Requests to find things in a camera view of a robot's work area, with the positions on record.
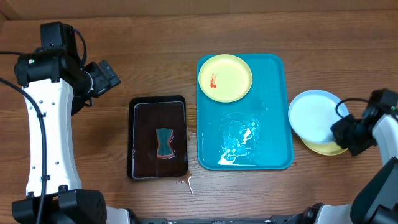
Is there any yellow-green plate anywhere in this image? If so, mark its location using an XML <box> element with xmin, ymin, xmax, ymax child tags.
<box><xmin>301</xmin><ymin>138</ymin><xmax>347</xmax><ymax>156</ymax></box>
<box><xmin>198</xmin><ymin>54</ymin><xmax>252</xmax><ymax>103</ymax></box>

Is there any light blue plate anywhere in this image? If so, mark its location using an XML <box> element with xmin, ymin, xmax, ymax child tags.
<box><xmin>288</xmin><ymin>90</ymin><xmax>349</xmax><ymax>144</ymax></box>

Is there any green orange sponge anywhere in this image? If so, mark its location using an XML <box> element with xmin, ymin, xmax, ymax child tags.
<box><xmin>156</xmin><ymin>128</ymin><xmax>175</xmax><ymax>159</ymax></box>

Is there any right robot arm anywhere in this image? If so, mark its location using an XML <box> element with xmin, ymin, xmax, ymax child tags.
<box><xmin>331</xmin><ymin>103</ymin><xmax>397</xmax><ymax>223</ymax></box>

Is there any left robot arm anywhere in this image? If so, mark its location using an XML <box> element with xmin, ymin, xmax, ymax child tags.
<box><xmin>12</xmin><ymin>45</ymin><xmax>131</xmax><ymax>223</ymax></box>

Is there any black water tray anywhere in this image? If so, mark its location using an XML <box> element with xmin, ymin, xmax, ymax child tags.
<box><xmin>127</xmin><ymin>95</ymin><xmax>188</xmax><ymax>180</ymax></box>

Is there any teal plastic tray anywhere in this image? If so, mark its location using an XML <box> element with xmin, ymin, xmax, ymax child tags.
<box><xmin>197</xmin><ymin>54</ymin><xmax>294</xmax><ymax>170</ymax></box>

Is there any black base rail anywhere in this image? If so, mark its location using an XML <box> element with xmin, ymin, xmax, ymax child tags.
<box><xmin>131</xmin><ymin>213</ymin><xmax>310</xmax><ymax>224</ymax></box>

